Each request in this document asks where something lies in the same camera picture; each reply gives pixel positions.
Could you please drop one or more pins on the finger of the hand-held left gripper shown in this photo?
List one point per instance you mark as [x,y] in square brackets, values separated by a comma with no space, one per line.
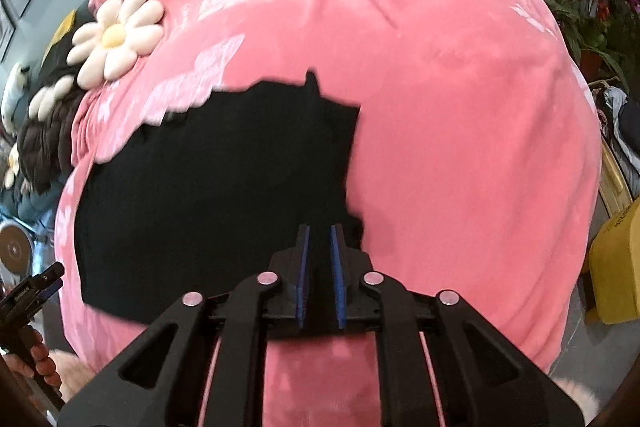
[50,274]
[47,293]

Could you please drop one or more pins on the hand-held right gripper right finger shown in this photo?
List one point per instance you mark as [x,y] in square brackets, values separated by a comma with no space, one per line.
[340,277]

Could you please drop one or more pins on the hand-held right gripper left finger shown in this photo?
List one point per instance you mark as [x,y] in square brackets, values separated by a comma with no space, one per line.
[302,277]

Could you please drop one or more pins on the black sweater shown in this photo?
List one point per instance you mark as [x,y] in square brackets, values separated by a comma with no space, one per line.
[200,207]

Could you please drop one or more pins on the person's left hand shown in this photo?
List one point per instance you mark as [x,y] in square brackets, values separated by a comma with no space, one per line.
[42,364]

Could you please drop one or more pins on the small daisy flower pillow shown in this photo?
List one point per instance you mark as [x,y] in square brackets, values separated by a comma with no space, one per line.
[11,167]

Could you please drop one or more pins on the brown puffer jacket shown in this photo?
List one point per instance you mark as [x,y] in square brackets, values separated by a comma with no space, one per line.
[45,147]

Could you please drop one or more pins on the pink printed blanket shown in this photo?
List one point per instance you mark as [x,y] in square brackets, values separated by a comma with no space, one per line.
[450,157]

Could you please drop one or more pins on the medium daisy flower pillow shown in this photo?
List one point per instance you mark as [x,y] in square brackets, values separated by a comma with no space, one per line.
[45,99]

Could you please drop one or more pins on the white plush toy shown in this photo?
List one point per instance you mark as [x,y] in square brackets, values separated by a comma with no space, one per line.
[12,97]

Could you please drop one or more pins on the black cloth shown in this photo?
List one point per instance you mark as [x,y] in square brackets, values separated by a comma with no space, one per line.
[65,62]

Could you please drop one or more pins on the yellow cushion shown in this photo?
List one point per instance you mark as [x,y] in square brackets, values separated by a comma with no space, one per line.
[60,32]

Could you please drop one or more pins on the large daisy flower pillow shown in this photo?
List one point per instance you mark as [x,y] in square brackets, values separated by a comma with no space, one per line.
[112,37]

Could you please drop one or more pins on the yellow box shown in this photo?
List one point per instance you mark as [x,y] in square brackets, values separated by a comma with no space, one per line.
[615,267]

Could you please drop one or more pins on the grey-blue garment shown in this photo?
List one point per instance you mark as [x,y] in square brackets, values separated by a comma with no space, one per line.
[622,132]

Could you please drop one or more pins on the red flower pot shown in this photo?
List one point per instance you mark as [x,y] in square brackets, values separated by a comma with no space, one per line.
[592,63]

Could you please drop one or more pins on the green potted plant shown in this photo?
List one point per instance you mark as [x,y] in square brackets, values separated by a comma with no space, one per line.
[575,27]

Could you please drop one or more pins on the gold frame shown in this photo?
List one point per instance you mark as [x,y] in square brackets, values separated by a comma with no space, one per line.
[615,182]

